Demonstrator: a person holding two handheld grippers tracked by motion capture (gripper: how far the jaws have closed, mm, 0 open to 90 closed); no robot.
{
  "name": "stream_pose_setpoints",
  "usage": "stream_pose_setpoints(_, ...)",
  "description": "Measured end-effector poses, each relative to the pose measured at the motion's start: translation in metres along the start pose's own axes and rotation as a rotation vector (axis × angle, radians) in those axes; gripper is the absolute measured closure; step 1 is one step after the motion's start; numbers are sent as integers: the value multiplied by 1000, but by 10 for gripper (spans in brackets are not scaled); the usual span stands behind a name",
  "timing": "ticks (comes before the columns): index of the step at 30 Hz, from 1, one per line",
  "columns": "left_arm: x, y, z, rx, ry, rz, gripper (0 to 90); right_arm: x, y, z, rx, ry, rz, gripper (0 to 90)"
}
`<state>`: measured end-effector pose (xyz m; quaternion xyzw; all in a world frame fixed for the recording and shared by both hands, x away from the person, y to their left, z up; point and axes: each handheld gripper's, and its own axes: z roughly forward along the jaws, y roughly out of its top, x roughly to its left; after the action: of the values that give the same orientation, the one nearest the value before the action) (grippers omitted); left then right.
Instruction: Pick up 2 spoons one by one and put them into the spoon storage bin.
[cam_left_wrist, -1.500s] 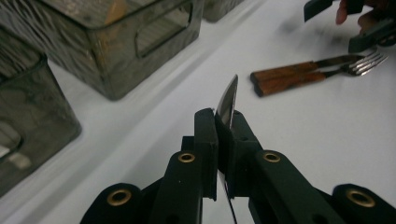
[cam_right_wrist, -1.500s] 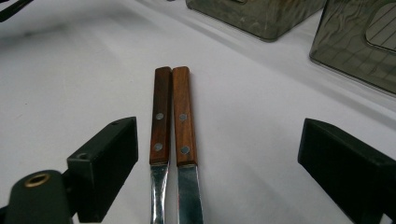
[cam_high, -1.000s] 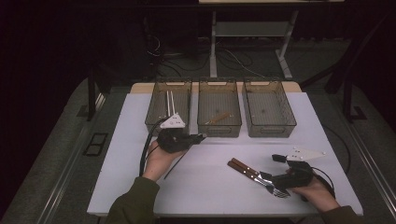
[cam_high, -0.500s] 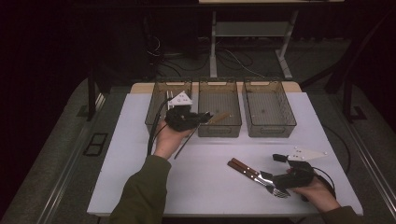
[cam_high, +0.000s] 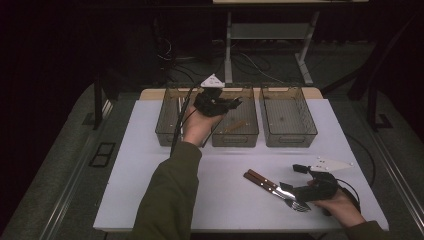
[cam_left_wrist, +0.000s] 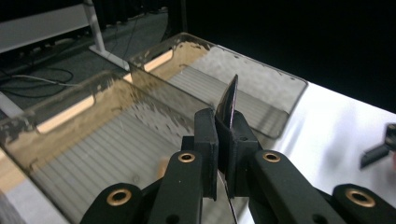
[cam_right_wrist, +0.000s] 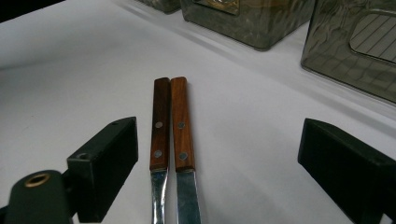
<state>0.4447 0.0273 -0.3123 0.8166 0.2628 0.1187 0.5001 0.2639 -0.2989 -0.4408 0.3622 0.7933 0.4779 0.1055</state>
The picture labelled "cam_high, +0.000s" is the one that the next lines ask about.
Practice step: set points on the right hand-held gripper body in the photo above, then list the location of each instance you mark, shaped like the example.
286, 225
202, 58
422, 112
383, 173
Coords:
320, 190

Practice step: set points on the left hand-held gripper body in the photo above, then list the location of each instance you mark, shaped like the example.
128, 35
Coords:
210, 105

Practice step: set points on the smoky translucent plastic bin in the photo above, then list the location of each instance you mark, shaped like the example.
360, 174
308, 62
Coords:
246, 113
166, 116
286, 116

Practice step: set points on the person's right hand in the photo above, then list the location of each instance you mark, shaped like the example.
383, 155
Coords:
343, 210

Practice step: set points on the black metal stand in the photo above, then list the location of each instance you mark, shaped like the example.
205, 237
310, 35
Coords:
372, 110
97, 110

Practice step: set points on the dark slanted stand leg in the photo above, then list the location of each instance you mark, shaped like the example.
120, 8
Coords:
363, 80

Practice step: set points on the black floor socket plate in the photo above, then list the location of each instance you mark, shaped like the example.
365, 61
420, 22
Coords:
102, 154

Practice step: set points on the white metal desk frame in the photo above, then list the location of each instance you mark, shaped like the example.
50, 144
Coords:
227, 50

